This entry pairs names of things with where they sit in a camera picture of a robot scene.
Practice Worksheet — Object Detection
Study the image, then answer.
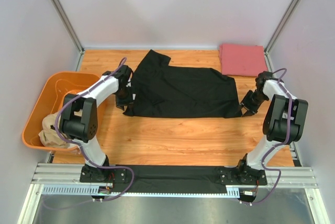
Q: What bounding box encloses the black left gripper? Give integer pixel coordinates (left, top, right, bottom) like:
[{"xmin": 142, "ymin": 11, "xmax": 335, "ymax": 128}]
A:
[{"xmin": 115, "ymin": 85, "xmax": 133, "ymax": 111}]

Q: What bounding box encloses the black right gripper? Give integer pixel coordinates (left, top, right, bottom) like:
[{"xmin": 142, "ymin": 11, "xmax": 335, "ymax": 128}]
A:
[{"xmin": 237, "ymin": 91, "xmax": 268, "ymax": 118}]

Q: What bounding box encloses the black t shirt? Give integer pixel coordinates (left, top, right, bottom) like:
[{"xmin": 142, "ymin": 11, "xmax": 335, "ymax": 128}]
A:
[{"xmin": 124, "ymin": 50, "xmax": 242, "ymax": 118}]

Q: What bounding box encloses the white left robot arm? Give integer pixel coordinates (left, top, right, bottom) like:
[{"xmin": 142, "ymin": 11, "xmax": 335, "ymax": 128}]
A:
[{"xmin": 54, "ymin": 64, "xmax": 134, "ymax": 183}]

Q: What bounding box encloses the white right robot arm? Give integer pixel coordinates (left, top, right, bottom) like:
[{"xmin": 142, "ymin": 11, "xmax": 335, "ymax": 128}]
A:
[{"xmin": 236, "ymin": 71, "xmax": 308, "ymax": 184}]

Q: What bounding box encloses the folded red t shirt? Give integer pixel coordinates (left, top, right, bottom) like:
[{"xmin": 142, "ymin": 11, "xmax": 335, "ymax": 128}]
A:
[{"xmin": 219, "ymin": 43, "xmax": 268, "ymax": 77}]

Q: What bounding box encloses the orange plastic basket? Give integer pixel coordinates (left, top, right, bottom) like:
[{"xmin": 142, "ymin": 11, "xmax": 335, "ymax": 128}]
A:
[{"xmin": 22, "ymin": 71, "xmax": 99, "ymax": 153}]

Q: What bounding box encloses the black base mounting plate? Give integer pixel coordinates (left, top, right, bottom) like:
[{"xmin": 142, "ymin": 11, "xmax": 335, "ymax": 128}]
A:
[{"xmin": 80, "ymin": 165, "xmax": 267, "ymax": 194}]

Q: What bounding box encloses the beige t shirt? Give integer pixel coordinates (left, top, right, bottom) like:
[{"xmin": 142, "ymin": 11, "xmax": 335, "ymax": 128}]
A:
[{"xmin": 38, "ymin": 113, "xmax": 81, "ymax": 154}]

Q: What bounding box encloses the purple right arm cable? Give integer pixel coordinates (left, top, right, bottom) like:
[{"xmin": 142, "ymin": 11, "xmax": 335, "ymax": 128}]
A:
[{"xmin": 237, "ymin": 68, "xmax": 293, "ymax": 206}]

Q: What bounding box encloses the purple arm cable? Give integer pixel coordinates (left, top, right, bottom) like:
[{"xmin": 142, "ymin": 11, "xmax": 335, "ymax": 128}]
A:
[
  {"xmin": 41, "ymin": 57, "xmax": 136, "ymax": 210},
  {"xmin": 237, "ymin": 68, "xmax": 293, "ymax": 206}
]

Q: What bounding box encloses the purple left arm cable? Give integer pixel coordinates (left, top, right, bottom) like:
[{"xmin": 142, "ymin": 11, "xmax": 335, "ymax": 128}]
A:
[{"xmin": 41, "ymin": 57, "xmax": 136, "ymax": 210}]

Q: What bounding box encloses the aluminium frame rail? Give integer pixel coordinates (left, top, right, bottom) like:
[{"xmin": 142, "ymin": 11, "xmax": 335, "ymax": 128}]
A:
[{"xmin": 31, "ymin": 164, "xmax": 318, "ymax": 201}]

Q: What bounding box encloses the left aluminium corner post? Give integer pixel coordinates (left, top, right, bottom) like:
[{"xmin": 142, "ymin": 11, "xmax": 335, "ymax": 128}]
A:
[{"xmin": 36, "ymin": 0, "xmax": 85, "ymax": 53}]

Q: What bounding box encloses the aluminium corner post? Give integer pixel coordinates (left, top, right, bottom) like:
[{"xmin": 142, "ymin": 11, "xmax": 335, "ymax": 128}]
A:
[
  {"xmin": 36, "ymin": 0, "xmax": 85, "ymax": 53},
  {"xmin": 264, "ymin": 0, "xmax": 317, "ymax": 54}
]

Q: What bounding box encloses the right aluminium corner post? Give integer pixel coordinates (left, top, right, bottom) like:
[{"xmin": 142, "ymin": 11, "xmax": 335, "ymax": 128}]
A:
[{"xmin": 264, "ymin": 0, "xmax": 317, "ymax": 54}]

